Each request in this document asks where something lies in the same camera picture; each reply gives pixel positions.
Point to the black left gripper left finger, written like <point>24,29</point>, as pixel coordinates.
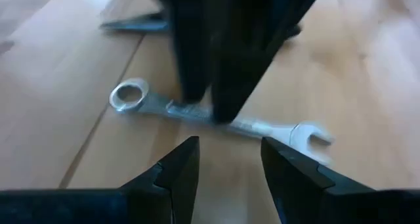
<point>164,191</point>

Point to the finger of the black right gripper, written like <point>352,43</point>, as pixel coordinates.
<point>193,36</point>
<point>243,53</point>

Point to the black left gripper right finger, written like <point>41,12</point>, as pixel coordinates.
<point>302,191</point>

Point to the chrome combination wrench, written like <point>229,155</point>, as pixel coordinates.
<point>157,104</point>

